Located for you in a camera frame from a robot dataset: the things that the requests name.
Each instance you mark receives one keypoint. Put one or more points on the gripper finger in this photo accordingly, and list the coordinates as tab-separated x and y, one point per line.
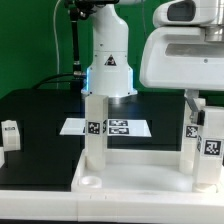
197	115

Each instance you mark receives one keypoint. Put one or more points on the white desk tabletop tray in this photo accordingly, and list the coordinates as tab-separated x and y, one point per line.
133	170

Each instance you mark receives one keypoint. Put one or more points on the white front fence bar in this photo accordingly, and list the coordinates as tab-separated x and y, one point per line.
151	207

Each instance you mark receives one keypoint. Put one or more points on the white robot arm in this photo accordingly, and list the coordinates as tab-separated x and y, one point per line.
108	73

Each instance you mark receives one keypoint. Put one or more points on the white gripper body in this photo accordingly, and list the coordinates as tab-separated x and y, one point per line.
186	49

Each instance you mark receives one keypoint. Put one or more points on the white left fence piece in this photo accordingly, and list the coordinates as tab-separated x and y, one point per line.
2	159

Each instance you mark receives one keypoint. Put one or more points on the white marker sheet with tags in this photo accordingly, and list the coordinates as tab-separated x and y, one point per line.
116	127

